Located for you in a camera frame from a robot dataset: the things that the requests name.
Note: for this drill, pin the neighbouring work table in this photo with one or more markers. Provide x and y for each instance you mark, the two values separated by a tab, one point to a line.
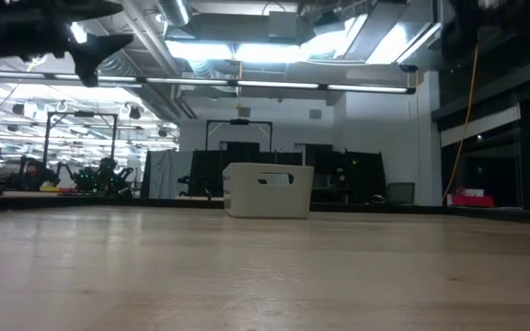
62	201

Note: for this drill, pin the background robot with green lights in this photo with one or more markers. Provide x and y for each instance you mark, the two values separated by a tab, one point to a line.
101	179

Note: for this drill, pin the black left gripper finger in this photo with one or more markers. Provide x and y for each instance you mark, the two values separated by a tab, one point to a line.
92	50
85	8

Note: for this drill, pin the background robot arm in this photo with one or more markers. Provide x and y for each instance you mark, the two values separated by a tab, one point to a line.
35	174

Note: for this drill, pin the long ceiling light bar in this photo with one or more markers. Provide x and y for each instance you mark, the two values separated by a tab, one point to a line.
191	82

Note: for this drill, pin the grey office chair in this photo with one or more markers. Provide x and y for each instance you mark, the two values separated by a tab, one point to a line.
401	193

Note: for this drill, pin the grey curtain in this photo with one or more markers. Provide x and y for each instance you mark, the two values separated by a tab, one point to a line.
166	174

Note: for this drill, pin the black rig frame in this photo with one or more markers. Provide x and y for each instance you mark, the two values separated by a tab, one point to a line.
239	122
81	114

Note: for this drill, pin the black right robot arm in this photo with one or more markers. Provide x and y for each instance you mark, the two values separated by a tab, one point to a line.
509	18

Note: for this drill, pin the black cabinet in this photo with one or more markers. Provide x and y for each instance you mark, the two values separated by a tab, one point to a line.
352	174

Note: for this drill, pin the red box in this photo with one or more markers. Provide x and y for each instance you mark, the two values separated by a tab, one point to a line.
472	201

